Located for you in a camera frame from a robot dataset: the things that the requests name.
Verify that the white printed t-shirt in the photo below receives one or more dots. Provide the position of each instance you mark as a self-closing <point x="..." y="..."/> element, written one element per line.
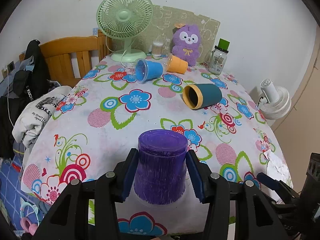
<point x="36" y="114"/>

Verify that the purple plush toy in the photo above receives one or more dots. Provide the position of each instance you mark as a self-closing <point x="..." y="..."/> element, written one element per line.
<point x="186" y="42"/>

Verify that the blue plastic cup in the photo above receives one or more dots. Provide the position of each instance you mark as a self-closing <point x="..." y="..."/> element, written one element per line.
<point x="145" y="70"/>

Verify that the glass jar with green lid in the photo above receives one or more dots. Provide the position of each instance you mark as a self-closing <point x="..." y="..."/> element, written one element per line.
<point x="218" y="57"/>

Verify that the black jacket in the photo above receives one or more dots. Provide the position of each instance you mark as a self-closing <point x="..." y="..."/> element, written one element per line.
<point x="29" y="83"/>

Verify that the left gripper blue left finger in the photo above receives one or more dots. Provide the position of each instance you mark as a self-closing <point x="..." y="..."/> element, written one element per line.
<point x="124" y="176"/>

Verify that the purple plastic cup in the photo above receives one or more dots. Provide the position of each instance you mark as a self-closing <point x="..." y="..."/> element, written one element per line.
<point x="161" y="171"/>

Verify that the blue checkered bedsheet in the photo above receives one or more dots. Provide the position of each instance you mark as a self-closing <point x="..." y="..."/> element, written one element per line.
<point x="16" y="182"/>

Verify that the wooden chair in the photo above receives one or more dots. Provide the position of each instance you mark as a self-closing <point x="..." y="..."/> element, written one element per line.
<point x="66" y="60"/>

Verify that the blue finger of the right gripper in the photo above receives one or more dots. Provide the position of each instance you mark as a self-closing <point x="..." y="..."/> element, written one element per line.
<point x="268" y="181"/>

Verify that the beige patterned board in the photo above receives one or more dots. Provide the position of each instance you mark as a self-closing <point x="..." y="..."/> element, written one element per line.
<point x="162" y="29"/>

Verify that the teal cup with yellow rim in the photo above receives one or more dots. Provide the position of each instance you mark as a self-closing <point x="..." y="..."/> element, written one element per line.
<point x="197" y="96"/>

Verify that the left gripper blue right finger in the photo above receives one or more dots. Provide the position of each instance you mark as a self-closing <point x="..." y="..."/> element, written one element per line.
<point x="199" y="174"/>

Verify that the floral tablecloth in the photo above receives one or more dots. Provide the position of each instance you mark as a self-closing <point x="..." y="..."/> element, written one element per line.
<point x="100" y="120"/>

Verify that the pink headphones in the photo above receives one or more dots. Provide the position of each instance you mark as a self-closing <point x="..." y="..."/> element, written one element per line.
<point x="25" y="222"/>

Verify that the orange plastic cup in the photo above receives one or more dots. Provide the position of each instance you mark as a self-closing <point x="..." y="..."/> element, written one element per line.
<point x="175" y="65"/>

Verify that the wall power outlet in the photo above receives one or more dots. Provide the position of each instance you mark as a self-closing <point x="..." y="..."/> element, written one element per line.
<point x="8" y="69"/>

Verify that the white small fan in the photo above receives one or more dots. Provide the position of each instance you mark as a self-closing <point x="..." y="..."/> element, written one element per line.
<point x="275" y="102"/>

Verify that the green desk fan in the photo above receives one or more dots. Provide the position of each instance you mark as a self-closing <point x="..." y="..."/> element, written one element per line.
<point x="124" y="20"/>

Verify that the crumpled white paper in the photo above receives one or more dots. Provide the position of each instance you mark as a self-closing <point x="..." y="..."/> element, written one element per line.
<point x="276" y="169"/>

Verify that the clear toothpick jar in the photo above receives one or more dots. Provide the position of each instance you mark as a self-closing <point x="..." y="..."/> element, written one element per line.
<point x="157" y="48"/>

